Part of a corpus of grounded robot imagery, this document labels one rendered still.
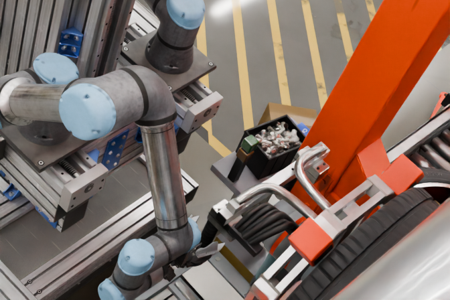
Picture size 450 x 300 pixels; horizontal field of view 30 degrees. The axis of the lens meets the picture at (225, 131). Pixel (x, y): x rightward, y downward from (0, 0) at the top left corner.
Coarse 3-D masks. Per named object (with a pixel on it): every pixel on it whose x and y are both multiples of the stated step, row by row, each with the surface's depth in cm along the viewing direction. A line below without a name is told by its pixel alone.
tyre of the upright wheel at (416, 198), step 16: (416, 192) 203; (384, 208) 193; (400, 208) 195; (416, 208) 198; (432, 208) 201; (368, 224) 190; (384, 224) 190; (400, 224) 191; (416, 224) 193; (352, 240) 187; (368, 240) 187; (384, 240) 188; (336, 256) 186; (352, 256) 186; (368, 256) 186; (320, 272) 186; (336, 272) 185; (352, 272) 185; (304, 288) 186; (320, 288) 185; (336, 288) 184
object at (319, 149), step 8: (320, 144) 225; (304, 152) 222; (312, 152) 222; (320, 152) 224; (296, 160) 220; (304, 160) 219; (296, 168) 217; (296, 176) 217; (304, 176) 215; (304, 184) 214; (312, 184) 214; (312, 192) 213; (320, 200) 212
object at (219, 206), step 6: (216, 204) 209; (222, 204) 209; (210, 210) 209; (216, 210) 208; (210, 216) 210; (240, 216) 209; (216, 222) 209; (234, 222) 207; (222, 228) 208; (228, 228) 206; (222, 234) 209; (228, 234) 208; (228, 240) 208
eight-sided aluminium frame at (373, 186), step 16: (352, 192) 202; (368, 192) 206; (384, 192) 205; (336, 208) 197; (368, 208) 200; (320, 224) 194; (336, 224) 193; (352, 224) 199; (288, 256) 194; (272, 272) 195; (256, 288) 195; (272, 288) 194; (288, 288) 197
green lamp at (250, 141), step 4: (248, 136) 269; (252, 136) 269; (244, 140) 268; (248, 140) 268; (252, 140) 268; (256, 140) 269; (244, 144) 268; (248, 144) 267; (252, 144) 267; (256, 144) 268; (244, 148) 269; (248, 148) 268; (252, 148) 268; (248, 152) 269
